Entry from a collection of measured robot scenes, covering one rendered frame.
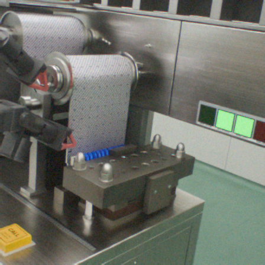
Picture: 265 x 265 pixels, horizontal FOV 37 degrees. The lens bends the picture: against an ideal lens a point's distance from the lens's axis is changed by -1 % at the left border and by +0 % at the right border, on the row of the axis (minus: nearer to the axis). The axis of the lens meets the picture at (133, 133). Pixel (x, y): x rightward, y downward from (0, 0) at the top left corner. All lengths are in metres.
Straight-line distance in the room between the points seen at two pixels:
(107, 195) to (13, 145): 0.26
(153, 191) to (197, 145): 2.98
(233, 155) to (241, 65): 2.80
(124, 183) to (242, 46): 0.48
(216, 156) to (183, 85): 2.79
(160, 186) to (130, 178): 0.12
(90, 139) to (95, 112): 0.08
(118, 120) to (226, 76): 0.36
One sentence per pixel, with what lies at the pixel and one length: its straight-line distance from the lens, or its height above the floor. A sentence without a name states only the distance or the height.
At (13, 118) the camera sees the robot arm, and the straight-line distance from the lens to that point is 0.94.
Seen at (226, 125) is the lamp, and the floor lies 1.17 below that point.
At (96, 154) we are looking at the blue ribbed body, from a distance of 1.20.
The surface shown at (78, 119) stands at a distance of 1.14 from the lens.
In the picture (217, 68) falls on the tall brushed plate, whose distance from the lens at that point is 1.18.
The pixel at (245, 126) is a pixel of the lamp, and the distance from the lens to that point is 1.14.
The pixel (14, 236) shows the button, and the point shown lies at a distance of 1.00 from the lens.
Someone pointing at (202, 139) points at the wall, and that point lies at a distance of 4.06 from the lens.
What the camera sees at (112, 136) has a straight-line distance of 1.26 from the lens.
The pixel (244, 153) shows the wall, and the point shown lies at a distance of 3.85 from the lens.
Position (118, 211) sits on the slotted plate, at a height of 0.94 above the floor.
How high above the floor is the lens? 1.46
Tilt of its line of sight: 17 degrees down
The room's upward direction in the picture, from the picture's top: 7 degrees clockwise
